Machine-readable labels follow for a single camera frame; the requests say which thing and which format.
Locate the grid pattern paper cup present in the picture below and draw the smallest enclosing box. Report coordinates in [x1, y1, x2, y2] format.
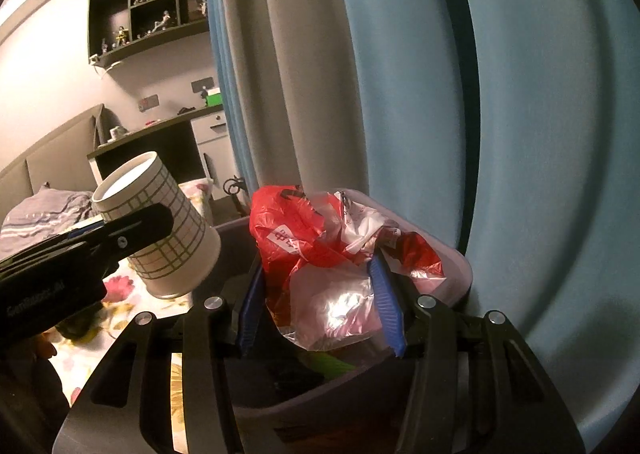
[92, 151, 221, 298]

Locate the red white plastic bag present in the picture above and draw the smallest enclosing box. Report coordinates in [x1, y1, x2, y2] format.
[250, 185, 446, 351]

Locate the purple plastic trash bin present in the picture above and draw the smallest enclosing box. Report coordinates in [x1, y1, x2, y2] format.
[224, 189, 472, 453]

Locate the floral bed sheet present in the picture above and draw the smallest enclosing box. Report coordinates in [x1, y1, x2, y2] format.
[47, 179, 213, 453]

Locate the grey striped blanket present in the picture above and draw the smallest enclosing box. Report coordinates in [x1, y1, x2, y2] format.
[1, 187, 100, 259]

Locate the grey padded headboard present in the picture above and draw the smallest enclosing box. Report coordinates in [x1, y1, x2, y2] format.
[1, 104, 110, 219]

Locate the white cup on desk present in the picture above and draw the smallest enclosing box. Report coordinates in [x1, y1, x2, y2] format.
[110, 126, 127, 140]

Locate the dark desk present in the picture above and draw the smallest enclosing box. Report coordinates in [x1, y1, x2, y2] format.
[87, 104, 226, 182]

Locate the white drawer cabinet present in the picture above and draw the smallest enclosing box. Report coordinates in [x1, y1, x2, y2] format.
[191, 111, 239, 200]

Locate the green box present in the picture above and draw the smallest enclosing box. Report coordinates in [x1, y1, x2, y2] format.
[203, 88, 222, 107]

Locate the blue and grey curtain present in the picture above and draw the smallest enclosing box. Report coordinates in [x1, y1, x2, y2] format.
[208, 0, 639, 453]

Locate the dark wall shelf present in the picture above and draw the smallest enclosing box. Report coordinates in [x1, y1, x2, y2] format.
[87, 0, 208, 70]

